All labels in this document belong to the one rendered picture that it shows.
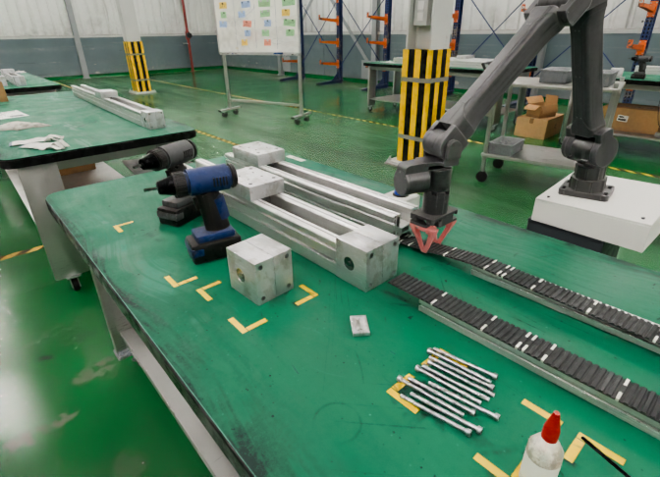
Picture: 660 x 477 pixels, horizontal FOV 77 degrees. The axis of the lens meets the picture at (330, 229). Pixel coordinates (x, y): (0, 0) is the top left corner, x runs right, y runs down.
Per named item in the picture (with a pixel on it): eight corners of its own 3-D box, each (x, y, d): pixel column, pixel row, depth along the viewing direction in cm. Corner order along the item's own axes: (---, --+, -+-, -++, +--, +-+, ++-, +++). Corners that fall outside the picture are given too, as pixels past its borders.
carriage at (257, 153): (285, 168, 145) (284, 148, 142) (258, 175, 138) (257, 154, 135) (259, 158, 156) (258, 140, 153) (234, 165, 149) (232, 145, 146)
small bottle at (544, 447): (513, 467, 51) (532, 397, 46) (544, 469, 51) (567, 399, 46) (523, 498, 48) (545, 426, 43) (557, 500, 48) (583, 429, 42)
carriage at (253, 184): (285, 200, 117) (283, 178, 114) (251, 211, 110) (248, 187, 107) (253, 186, 128) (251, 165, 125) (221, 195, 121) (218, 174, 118)
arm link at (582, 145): (608, 171, 109) (589, 165, 114) (617, 132, 105) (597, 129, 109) (582, 178, 106) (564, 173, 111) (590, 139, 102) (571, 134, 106)
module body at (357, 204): (415, 235, 109) (418, 205, 105) (391, 247, 103) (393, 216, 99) (249, 170, 163) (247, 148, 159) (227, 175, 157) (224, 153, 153)
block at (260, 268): (302, 284, 89) (300, 244, 85) (258, 306, 82) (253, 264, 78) (273, 267, 95) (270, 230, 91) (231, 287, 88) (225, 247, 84)
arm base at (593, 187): (614, 190, 113) (566, 184, 121) (621, 162, 110) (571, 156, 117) (607, 202, 108) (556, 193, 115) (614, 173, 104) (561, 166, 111)
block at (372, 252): (404, 271, 93) (406, 233, 89) (365, 292, 86) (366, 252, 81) (373, 256, 99) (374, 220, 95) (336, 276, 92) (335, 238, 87)
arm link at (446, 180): (459, 164, 89) (442, 157, 94) (431, 168, 87) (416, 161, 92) (455, 194, 92) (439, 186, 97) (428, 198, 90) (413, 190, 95)
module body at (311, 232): (366, 260, 98) (367, 228, 94) (336, 276, 92) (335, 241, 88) (205, 181, 151) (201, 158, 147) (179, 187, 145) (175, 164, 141)
